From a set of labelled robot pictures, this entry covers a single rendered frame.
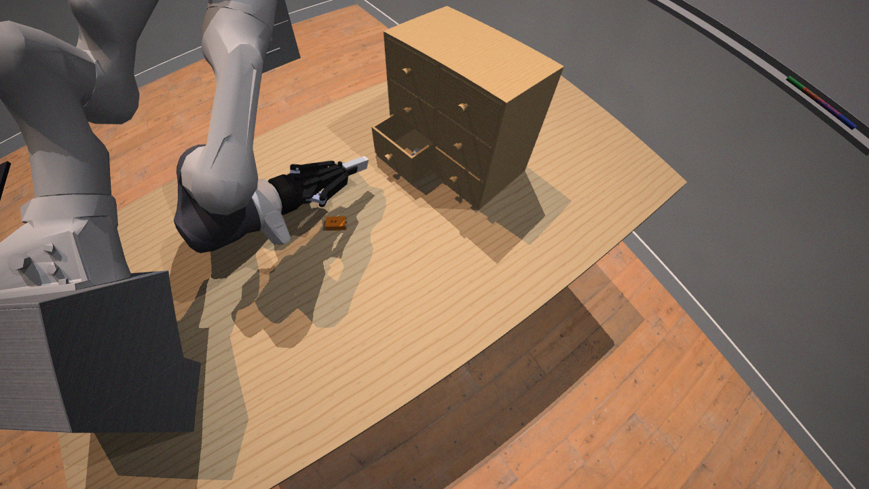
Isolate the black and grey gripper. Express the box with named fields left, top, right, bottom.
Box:
left=268, top=156, right=369, bottom=215

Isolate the orange-brown 9v battery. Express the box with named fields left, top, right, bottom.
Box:
left=325, top=216, right=348, bottom=231

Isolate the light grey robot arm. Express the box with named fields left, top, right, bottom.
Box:
left=0, top=0, right=291, bottom=300

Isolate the small brown wooden chest of drawers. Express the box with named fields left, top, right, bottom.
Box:
left=384, top=6, right=564, bottom=210

